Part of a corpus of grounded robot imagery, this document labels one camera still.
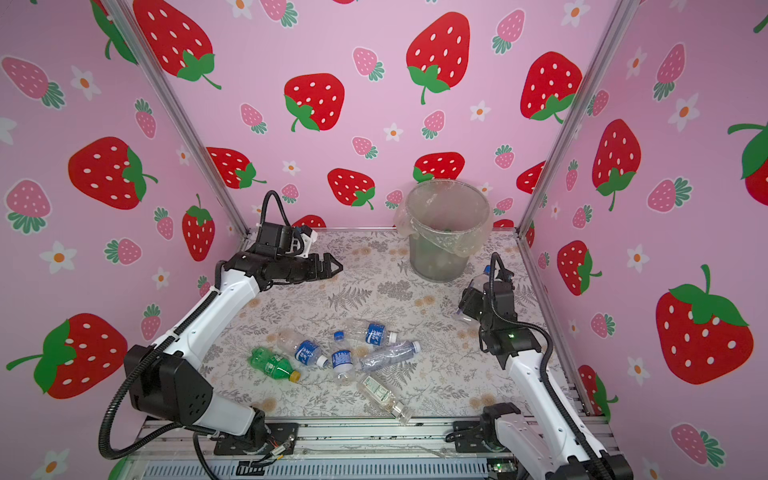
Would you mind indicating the translucent plastic bin liner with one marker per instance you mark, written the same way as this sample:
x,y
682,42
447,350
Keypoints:
x,y
450,214

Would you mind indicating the green bottle yellow cap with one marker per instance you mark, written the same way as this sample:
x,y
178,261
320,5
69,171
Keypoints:
x,y
273,365

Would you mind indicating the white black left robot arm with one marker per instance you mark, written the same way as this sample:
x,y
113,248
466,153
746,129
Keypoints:
x,y
165,380

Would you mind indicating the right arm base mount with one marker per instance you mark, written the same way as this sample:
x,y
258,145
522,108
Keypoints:
x,y
480,435

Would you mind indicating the aluminium left corner post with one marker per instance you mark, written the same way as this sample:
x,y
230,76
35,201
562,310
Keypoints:
x,y
129,28

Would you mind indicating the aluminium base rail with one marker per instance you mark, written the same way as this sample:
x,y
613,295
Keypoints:
x,y
333,448

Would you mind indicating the crushed clear bottle white cap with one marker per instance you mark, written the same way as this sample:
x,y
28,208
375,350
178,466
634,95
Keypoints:
x,y
390,355

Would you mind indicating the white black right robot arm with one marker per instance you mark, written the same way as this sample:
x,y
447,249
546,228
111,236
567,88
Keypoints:
x,y
564,448

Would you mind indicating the grey wire mesh bin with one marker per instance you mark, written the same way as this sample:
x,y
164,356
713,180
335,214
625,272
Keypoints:
x,y
433,263

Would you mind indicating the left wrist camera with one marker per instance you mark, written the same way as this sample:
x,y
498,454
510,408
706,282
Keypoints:
x,y
278,240

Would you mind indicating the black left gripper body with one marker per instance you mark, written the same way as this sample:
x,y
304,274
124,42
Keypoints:
x,y
297,270

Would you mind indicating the clear square bottle green label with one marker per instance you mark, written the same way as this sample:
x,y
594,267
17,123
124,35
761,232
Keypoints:
x,y
384,398

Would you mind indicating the Fiji bottle red flower label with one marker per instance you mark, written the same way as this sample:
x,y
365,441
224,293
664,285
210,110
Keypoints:
x,y
472,304

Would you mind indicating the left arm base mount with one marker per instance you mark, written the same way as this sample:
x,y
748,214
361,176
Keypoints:
x,y
262,439

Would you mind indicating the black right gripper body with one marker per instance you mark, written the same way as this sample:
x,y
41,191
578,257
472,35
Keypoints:
x,y
472,301

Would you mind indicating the clear bottle blue label white cap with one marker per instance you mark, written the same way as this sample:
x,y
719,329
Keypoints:
x,y
374,333

